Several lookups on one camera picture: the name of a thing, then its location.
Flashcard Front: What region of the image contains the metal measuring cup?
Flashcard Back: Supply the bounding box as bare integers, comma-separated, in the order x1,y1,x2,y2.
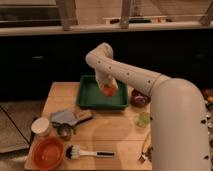
53,122,76,141

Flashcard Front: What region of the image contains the white paper cup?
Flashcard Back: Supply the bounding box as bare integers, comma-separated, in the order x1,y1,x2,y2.
31,117,51,136

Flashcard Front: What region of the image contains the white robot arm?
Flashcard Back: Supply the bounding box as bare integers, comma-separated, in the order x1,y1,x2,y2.
86,43,211,171

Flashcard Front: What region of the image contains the white dish brush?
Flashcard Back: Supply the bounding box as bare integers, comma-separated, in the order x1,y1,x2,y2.
65,145,115,159

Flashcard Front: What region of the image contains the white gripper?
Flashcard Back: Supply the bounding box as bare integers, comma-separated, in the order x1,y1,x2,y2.
95,70,118,91

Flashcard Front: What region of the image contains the red grapes bunch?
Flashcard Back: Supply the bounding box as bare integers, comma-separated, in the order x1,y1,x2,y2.
146,147,152,162

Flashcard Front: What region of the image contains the blue grey cloth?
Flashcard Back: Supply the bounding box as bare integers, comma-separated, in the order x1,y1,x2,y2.
51,109,78,126

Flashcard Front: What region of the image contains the metal fork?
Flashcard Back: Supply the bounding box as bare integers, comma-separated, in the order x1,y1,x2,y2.
138,152,147,164

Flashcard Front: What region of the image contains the light green cup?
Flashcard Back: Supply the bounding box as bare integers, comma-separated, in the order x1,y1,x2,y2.
136,112,150,128

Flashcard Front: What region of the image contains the orange plastic bowl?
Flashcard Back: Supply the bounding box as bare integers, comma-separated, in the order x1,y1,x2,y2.
32,137,64,171

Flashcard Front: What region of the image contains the red apple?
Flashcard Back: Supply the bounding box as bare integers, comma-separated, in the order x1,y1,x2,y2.
103,85,116,97

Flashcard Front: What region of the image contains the green plastic tray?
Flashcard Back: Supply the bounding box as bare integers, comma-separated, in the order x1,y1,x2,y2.
76,75,128,110

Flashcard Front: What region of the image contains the brown block brush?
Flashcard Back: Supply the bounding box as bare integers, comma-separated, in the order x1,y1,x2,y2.
75,110,93,124

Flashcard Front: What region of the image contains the dark red bowl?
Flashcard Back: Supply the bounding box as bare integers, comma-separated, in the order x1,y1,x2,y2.
130,89,150,108

